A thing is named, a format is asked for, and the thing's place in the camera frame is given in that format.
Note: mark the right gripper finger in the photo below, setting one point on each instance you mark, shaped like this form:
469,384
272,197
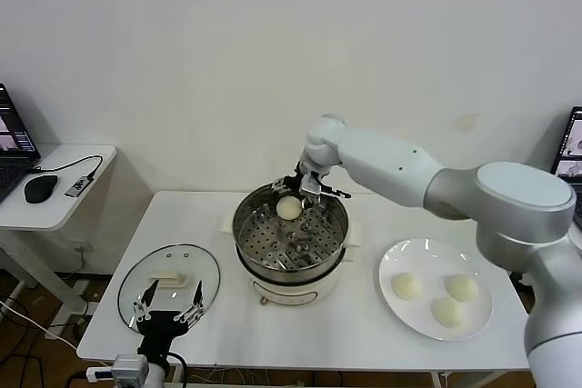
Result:
284,186
314,201

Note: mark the silver usb hub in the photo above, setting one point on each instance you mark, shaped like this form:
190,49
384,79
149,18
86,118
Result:
79,186

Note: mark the white side table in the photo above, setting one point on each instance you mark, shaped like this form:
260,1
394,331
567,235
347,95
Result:
54,211

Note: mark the cream electric cooking pot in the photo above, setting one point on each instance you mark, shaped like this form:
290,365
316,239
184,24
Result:
295,292

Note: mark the black computer mouse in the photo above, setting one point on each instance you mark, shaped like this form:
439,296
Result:
41,189

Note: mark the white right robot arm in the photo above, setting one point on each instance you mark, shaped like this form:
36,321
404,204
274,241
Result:
386,165

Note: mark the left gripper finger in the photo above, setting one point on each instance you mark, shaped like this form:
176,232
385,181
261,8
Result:
197,295
150,292

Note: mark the white round plate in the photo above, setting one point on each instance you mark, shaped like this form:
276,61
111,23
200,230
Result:
418,315

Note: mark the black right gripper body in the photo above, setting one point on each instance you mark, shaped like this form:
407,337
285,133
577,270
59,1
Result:
302,176

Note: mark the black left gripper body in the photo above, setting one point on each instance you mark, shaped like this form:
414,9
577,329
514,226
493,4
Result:
161,329

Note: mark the white steamed baozi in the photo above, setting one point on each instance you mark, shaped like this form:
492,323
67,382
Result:
288,208
463,288
449,312
407,287

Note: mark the perforated steel steamer basket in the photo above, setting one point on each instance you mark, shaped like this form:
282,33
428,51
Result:
268,242

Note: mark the open black laptop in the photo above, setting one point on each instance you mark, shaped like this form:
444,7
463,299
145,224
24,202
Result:
13,142
570,142

